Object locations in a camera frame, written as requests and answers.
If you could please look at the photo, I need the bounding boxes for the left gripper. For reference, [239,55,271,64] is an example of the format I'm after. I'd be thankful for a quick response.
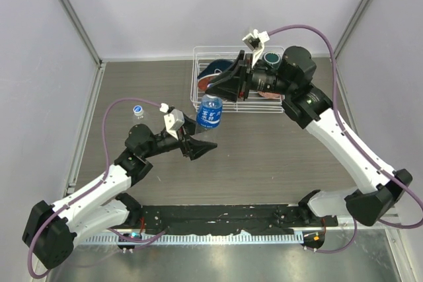
[143,113,216,159]

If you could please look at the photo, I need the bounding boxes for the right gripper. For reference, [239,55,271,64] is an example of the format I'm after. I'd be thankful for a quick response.
[206,50,294,102]

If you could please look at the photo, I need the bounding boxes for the blue labelled plastic bottle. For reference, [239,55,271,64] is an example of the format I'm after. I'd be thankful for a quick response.
[196,94,223,143]

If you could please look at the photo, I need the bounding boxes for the white blue bottle cap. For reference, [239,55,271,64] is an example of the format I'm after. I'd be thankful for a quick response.
[133,105,144,116]

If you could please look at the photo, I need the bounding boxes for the clear unlabelled plastic bottle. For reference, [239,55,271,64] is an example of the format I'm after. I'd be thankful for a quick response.
[133,107,151,127]

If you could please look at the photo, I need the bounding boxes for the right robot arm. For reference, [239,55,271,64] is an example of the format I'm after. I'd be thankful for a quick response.
[206,46,412,227]

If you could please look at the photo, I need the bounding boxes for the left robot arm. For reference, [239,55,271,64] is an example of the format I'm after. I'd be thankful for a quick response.
[22,110,217,269]

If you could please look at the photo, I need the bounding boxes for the dark blue plate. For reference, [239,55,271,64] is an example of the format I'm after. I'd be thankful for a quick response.
[197,59,233,79]

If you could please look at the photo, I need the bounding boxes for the red teal plate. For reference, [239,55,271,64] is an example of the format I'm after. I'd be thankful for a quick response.
[197,75,215,92]

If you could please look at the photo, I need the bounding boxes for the pink patterned bowl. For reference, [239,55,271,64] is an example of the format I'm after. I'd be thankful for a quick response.
[257,91,282,100]

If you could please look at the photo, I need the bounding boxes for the dark green mug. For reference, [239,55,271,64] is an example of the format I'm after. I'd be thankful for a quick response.
[262,52,282,67]

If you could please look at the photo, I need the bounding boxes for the white wire dish rack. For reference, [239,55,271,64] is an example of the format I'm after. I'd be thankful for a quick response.
[190,45,284,114]

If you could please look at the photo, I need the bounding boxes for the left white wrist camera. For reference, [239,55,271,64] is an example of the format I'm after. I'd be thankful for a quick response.
[159,103,184,140]

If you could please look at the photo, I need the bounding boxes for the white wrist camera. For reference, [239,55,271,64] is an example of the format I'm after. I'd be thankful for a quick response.
[242,29,270,67]
[159,103,184,140]

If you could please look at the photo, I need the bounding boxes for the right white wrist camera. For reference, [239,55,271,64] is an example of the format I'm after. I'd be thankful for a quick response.
[242,29,270,67]

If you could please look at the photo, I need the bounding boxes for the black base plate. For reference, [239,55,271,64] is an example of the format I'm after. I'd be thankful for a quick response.
[101,203,340,236]

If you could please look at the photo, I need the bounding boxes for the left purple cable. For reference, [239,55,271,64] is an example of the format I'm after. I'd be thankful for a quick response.
[26,98,166,279]

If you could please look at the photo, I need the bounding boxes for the purple cable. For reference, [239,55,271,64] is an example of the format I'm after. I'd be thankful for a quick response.
[267,24,423,254]
[26,98,166,279]

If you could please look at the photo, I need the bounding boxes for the slotted cable duct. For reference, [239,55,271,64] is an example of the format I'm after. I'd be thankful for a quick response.
[79,231,303,246]

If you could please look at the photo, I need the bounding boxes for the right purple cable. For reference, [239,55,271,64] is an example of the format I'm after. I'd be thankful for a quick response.
[267,24,423,254]

